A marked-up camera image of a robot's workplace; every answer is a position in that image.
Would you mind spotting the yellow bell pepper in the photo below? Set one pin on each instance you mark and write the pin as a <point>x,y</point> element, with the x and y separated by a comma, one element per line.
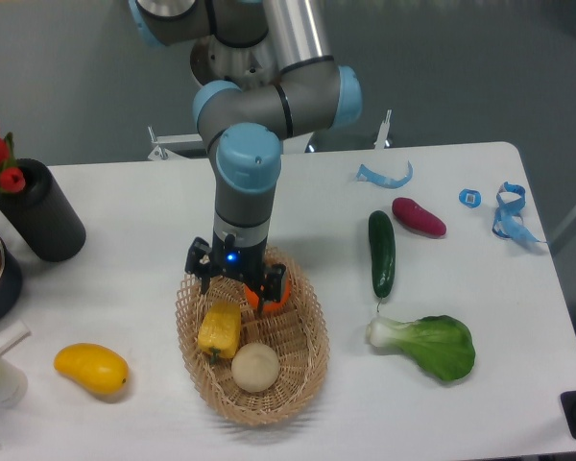
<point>219,333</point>

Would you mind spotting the yellow mango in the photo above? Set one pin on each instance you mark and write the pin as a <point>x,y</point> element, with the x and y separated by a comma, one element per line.
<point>97,369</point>

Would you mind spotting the green bok choy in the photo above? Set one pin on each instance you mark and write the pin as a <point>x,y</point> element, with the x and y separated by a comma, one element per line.
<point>440,345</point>

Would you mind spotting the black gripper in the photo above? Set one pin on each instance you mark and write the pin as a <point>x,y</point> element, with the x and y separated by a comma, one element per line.
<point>230,259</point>

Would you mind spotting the woven wicker basket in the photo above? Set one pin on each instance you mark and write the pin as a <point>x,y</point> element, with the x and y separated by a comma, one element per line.
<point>296,332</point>

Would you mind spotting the purple sweet potato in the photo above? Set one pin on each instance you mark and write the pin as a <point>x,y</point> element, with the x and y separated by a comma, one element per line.
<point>416,218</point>

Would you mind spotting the green cucumber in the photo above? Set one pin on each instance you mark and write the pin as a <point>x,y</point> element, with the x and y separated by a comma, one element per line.
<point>383,253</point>

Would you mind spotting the black ribbed vase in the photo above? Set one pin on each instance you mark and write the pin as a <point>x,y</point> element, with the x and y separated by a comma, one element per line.
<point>42,214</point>

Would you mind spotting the blue curved strip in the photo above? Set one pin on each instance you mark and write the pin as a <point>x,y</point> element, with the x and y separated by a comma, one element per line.
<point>364,174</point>

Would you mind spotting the orange fruit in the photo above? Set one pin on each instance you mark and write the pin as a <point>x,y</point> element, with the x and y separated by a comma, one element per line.
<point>276,290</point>

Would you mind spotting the beige round bun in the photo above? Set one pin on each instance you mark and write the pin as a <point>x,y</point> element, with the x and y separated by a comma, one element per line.
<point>255,367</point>

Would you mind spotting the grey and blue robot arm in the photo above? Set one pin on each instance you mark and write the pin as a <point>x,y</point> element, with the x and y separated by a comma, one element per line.
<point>247,159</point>

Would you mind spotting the white flat block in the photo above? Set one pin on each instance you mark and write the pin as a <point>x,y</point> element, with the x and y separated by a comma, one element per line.
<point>12,335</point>

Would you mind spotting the white cylinder bottle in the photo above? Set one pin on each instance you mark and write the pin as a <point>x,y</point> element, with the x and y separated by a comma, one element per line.
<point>13,384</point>

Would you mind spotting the small blue tape roll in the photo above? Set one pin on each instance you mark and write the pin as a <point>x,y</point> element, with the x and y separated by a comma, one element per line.
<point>470,198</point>

